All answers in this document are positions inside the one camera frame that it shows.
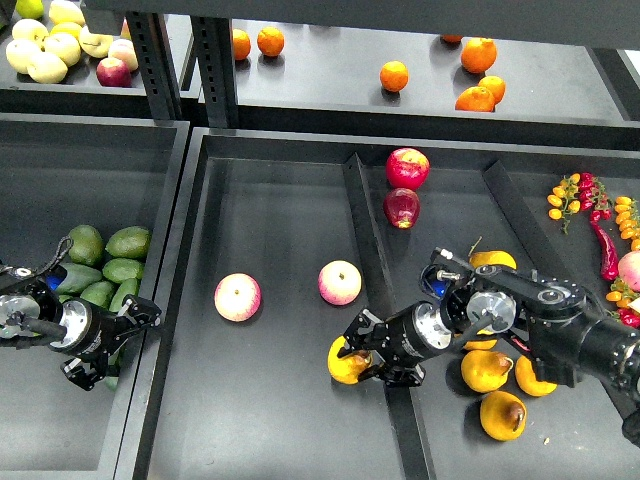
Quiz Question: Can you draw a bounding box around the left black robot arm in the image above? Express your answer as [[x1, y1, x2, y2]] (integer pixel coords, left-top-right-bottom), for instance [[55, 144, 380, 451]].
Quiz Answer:
[[1, 236, 161, 391]]

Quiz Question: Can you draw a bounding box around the dark red apple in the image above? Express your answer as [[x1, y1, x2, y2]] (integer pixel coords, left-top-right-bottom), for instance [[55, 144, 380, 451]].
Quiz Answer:
[[383, 188, 421, 229]]

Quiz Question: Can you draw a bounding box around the bright red apple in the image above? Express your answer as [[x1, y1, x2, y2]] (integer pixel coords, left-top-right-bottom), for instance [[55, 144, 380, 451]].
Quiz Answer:
[[385, 148, 431, 191]]

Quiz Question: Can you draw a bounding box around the black shelf post left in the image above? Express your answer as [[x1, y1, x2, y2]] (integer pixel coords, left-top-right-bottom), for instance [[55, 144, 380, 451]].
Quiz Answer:
[[125, 12, 182, 120]]

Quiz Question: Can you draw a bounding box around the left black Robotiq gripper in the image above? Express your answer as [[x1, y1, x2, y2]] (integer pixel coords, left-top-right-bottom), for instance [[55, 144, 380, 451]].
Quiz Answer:
[[53, 294, 162, 391]]

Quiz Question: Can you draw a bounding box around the yellow pear with stem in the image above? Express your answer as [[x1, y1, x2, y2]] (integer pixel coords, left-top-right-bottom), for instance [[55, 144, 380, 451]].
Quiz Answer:
[[327, 336, 373, 385]]

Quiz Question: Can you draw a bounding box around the yellow cherry tomato vine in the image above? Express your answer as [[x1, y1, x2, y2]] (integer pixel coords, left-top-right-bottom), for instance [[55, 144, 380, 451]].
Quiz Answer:
[[546, 173, 581, 234]]

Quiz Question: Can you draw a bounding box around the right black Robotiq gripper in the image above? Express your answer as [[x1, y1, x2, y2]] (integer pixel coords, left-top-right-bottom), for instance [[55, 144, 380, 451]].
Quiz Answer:
[[337, 301, 453, 387]]

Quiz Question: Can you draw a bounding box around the pink apple centre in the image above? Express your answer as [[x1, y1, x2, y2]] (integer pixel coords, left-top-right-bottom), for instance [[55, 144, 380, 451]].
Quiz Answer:
[[318, 260, 362, 306]]

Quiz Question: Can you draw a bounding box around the pink apple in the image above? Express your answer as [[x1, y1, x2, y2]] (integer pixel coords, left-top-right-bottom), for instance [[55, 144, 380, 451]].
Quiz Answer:
[[318, 260, 362, 306], [214, 273, 262, 322]]

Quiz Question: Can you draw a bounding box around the yellow pear centre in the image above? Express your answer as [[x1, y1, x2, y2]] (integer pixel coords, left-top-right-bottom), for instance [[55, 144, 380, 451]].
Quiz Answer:
[[461, 350, 514, 393]]

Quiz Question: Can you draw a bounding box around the black upper left tray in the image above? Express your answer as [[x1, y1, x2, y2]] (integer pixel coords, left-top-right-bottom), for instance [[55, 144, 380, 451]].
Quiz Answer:
[[0, 10, 195, 120]]

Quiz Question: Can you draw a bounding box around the orange cherry tomato vine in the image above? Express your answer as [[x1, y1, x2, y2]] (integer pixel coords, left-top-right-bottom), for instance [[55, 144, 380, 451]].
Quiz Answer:
[[614, 196, 640, 251]]

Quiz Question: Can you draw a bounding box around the black tray divider left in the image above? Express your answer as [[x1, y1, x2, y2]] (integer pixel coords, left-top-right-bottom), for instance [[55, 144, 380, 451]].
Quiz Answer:
[[343, 154, 436, 479]]

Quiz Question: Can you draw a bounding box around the black upper shelf tray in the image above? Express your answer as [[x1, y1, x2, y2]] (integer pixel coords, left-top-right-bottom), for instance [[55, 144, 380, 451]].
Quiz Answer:
[[179, 17, 640, 151]]

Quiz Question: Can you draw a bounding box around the white label card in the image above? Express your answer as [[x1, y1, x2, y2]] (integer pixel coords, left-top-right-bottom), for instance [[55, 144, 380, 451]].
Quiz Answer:
[[627, 297, 640, 313]]

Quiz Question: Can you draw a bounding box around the red cherry tomato vine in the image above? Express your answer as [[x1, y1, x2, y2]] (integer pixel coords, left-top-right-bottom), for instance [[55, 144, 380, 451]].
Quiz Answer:
[[578, 172, 613, 222]]

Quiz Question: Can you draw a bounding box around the red apple on shelf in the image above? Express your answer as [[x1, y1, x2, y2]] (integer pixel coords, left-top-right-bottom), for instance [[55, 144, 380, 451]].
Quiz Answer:
[[96, 57, 132, 88]]

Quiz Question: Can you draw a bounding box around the mixed cherry tomato cluster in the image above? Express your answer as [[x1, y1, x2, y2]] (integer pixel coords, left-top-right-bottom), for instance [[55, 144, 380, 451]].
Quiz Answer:
[[605, 277, 639, 329]]

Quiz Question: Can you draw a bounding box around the red chili pepper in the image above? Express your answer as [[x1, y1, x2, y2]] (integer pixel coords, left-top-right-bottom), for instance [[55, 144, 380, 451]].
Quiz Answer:
[[590, 221, 619, 281]]

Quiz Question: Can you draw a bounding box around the yellow pear middle left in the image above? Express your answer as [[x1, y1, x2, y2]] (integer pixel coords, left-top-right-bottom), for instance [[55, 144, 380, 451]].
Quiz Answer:
[[463, 338, 498, 351]]

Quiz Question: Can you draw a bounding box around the yellow pear bottom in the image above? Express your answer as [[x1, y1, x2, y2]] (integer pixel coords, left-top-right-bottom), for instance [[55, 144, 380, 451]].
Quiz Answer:
[[480, 391, 527, 441]]

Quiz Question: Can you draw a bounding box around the yellow pear right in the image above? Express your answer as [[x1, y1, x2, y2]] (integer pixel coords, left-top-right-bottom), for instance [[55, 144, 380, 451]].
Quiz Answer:
[[515, 355, 558, 397]]

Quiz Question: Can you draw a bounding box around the yellow pear upper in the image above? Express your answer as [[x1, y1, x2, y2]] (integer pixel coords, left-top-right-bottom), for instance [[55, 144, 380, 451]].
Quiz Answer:
[[468, 237, 517, 270]]

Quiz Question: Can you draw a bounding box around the orange front right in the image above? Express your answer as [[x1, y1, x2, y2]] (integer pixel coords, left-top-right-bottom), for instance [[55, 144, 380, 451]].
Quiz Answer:
[[455, 86, 496, 112]]

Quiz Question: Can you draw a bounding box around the green avocado lower centre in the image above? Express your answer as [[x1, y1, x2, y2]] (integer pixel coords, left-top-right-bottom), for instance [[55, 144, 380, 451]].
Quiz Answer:
[[80, 280, 116, 309]]

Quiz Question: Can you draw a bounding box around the green avocado top left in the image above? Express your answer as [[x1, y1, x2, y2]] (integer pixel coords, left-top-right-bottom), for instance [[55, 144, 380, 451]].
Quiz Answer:
[[69, 224, 104, 267]]

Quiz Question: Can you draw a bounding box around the black centre tray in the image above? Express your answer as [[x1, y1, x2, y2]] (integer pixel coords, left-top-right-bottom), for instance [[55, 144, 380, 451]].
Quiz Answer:
[[139, 129, 639, 479]]

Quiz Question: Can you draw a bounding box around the green avocado middle right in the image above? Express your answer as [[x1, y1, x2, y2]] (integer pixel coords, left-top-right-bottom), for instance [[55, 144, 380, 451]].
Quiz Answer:
[[102, 258, 145, 284]]

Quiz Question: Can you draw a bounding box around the green avocado lower right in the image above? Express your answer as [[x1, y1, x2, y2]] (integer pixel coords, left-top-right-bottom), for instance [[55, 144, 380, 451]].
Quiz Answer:
[[109, 278, 140, 313]]

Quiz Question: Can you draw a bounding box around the black shelf post right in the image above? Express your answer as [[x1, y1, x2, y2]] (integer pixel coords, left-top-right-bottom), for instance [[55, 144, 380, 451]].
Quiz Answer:
[[190, 16, 239, 129]]

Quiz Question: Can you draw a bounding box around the black shelf post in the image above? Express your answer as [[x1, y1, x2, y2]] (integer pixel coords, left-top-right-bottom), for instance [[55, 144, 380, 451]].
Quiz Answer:
[[190, 16, 239, 129], [125, 12, 182, 120]]

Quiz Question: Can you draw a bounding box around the pink apple left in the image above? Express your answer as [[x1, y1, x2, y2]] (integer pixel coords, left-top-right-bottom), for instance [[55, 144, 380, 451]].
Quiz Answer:
[[214, 273, 262, 322]]

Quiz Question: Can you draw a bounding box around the pink peach right edge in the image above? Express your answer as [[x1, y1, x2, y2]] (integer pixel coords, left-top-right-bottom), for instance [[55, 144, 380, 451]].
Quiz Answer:
[[618, 251, 640, 292]]

